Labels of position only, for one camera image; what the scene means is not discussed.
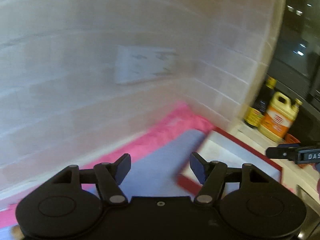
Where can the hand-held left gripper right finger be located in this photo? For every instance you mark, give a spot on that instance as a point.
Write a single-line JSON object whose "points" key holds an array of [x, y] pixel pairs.
{"points": [[197, 166]]}

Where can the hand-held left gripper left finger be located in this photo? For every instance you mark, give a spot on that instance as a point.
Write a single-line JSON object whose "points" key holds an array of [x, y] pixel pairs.
{"points": [[123, 166]]}

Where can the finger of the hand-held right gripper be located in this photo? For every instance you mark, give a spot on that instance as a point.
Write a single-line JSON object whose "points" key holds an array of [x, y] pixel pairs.
{"points": [[280, 152]]}

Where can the yellow detergent jug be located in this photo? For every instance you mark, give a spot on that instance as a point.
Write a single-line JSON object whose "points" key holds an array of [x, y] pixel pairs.
{"points": [[276, 122]]}

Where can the blue-grey cloth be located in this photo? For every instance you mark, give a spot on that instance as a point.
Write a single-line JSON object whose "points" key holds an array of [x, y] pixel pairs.
{"points": [[160, 160]]}

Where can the dark soy sauce bottle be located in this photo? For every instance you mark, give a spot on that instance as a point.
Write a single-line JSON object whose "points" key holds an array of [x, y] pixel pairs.
{"points": [[253, 116]]}

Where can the pink towel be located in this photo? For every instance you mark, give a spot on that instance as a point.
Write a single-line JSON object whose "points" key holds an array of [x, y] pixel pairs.
{"points": [[162, 135]]}

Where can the steel sink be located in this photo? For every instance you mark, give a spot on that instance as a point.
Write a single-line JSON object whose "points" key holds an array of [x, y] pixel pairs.
{"points": [[310, 220]]}

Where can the dark glass pane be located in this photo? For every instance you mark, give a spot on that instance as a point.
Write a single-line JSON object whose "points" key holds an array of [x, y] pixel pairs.
{"points": [[297, 30]]}

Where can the white wall socket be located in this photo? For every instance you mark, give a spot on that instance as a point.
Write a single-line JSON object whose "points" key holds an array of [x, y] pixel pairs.
{"points": [[146, 63]]}

